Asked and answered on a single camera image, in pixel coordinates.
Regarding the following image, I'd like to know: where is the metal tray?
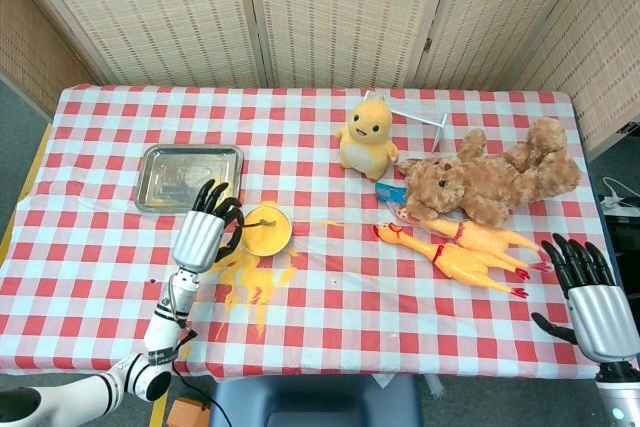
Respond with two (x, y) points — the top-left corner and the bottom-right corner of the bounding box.
(133, 144), (245, 215)

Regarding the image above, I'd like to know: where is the red white checkered tablecloth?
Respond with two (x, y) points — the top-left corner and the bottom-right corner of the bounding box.
(0, 84), (632, 381)

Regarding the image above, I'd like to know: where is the woven folding screen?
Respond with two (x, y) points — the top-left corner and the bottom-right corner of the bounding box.
(0, 0), (640, 158)

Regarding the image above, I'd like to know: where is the spilled yellow liquid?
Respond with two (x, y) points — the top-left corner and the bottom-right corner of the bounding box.
(212, 245), (302, 339)

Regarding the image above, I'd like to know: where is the yellow rubber chicken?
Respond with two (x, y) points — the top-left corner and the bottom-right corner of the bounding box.
(394, 206), (550, 273)
(372, 223), (530, 300)

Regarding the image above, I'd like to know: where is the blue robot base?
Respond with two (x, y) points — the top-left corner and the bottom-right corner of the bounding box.
(208, 374), (424, 427)

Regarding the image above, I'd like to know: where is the orange box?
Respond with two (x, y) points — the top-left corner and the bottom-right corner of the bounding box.
(167, 395), (212, 427)

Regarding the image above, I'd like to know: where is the black cable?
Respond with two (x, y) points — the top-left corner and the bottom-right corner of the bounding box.
(171, 361), (220, 407)

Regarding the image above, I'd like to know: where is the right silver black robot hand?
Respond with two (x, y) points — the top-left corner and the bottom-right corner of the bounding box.
(530, 232), (637, 364)

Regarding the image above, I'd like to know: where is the white wire rack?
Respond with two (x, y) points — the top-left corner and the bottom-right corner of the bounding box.
(363, 90), (449, 153)

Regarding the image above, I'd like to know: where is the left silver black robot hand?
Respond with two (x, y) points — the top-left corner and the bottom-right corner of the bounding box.
(172, 178), (247, 275)

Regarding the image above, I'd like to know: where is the yellow plush dinosaur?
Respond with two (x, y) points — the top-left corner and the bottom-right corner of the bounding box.
(333, 95), (400, 183)

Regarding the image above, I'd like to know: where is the blue plastic package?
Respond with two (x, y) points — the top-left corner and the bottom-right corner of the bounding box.
(374, 180), (409, 203)

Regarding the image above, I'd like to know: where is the off-white bowl yellow powder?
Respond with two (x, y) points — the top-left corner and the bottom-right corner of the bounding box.
(241, 203), (294, 258)

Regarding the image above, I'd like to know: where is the black box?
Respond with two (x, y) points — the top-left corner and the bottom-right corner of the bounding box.
(604, 214), (640, 268)

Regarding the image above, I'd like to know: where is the brown teddy bear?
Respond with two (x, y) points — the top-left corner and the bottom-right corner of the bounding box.
(397, 116), (583, 228)

